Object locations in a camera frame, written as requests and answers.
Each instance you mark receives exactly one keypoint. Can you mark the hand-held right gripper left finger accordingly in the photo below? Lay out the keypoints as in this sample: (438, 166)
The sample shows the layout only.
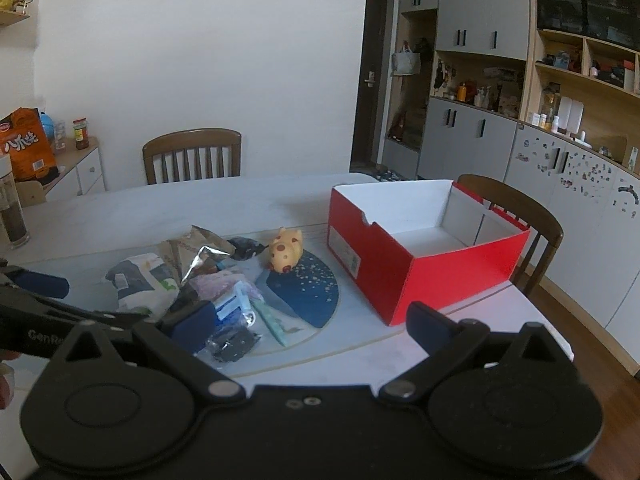
(192, 322)

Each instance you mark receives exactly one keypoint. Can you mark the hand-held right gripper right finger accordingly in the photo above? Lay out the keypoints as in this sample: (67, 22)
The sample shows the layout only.
(425, 324)

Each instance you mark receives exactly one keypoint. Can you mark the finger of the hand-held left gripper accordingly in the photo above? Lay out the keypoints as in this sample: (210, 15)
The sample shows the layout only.
(65, 312)
(42, 284)

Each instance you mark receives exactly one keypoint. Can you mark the white chicken breast packet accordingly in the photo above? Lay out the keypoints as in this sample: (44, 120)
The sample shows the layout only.
(232, 305)

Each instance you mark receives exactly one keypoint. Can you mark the black clip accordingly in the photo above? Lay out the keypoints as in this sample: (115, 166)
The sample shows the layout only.
(232, 345)

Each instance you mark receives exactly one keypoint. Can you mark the mint green slim packet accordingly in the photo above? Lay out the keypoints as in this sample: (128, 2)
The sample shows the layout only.
(272, 325)

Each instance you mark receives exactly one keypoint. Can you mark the red cardboard box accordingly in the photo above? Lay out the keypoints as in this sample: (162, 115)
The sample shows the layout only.
(370, 260)

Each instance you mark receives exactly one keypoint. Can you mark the yellow spotted pig toy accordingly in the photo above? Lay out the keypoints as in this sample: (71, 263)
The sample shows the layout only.
(285, 255)

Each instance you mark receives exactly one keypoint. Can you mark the white marble desktop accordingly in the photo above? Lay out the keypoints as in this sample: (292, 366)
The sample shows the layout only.
(280, 200)

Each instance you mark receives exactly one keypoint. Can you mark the person's left hand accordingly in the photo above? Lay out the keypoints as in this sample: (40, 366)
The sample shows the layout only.
(4, 390)

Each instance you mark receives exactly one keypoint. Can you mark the purple printed bread packet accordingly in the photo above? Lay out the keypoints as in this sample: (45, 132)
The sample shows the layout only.
(215, 284)

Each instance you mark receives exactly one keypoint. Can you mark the brown snack packet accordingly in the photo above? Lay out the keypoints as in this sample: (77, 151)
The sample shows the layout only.
(182, 246)

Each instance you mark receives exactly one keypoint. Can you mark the clear bottle dark contents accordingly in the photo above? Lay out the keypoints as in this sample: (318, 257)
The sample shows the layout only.
(12, 210)

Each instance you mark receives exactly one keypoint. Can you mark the light wooden chair back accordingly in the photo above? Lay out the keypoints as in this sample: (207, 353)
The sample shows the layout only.
(30, 192)

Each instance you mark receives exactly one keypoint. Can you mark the white sideboard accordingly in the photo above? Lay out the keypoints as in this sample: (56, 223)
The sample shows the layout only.
(75, 172)

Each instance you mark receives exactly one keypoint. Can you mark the round blue white placemat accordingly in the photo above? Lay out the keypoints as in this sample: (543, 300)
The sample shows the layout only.
(310, 300)

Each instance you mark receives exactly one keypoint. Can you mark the orange snack box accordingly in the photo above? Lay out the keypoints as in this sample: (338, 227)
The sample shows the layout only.
(27, 150)

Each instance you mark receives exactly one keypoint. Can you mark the clear glass jar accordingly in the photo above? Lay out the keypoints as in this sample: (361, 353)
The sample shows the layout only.
(59, 137)

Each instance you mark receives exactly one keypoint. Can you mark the patterned sneaker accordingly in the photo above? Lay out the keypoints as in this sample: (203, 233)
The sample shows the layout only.
(384, 172)
(399, 175)

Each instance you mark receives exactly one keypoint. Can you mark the dark wooden chair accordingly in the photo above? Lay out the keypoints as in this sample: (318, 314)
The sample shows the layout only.
(190, 137)
(545, 230)

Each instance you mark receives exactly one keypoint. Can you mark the red lid sauce jar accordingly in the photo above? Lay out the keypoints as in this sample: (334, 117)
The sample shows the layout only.
(80, 135)

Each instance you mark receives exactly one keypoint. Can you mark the blue round object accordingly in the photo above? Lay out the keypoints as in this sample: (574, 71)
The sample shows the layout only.
(46, 124)

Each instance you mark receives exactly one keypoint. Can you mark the orange bottle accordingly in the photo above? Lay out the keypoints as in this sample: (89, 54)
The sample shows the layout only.
(462, 92)

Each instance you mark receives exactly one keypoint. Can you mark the grey hanging tote bag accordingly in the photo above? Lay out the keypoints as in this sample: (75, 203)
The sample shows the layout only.
(405, 62)

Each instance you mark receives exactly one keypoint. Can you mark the dark brown door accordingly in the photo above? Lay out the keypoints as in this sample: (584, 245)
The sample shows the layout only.
(372, 60)

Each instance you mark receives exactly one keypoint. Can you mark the dark hanging bag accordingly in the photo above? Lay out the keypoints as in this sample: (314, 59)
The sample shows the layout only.
(423, 50)

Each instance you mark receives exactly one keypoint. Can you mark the wooden wall shelf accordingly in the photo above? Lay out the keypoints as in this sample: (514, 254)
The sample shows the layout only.
(12, 16)

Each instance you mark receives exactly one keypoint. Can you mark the white wooden wall cabinet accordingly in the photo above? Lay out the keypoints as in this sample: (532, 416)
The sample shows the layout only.
(480, 5)

